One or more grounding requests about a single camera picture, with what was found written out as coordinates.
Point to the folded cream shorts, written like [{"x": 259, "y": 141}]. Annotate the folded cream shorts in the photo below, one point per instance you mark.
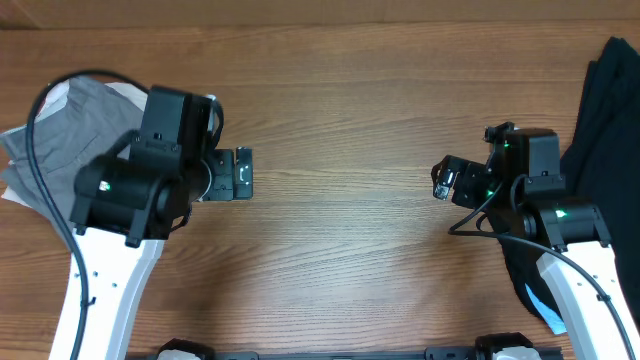
[{"x": 56, "y": 99}]

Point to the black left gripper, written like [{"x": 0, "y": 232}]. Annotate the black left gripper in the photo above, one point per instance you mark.
[{"x": 224, "y": 185}]

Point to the black polo shirt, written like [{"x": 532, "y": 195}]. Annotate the black polo shirt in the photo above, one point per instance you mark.
[{"x": 602, "y": 162}]

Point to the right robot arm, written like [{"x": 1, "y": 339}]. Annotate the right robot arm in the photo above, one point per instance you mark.
[{"x": 518, "y": 197}]

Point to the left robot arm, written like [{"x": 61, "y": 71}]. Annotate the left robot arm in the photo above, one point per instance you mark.
[{"x": 128, "y": 201}]

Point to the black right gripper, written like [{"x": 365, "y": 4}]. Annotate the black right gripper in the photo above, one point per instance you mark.
[{"x": 454, "y": 179}]

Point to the grey shorts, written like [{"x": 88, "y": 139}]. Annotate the grey shorts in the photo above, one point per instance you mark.
[{"x": 94, "y": 117}]

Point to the light blue cloth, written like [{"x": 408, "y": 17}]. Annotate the light blue cloth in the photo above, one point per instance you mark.
[{"x": 549, "y": 316}]

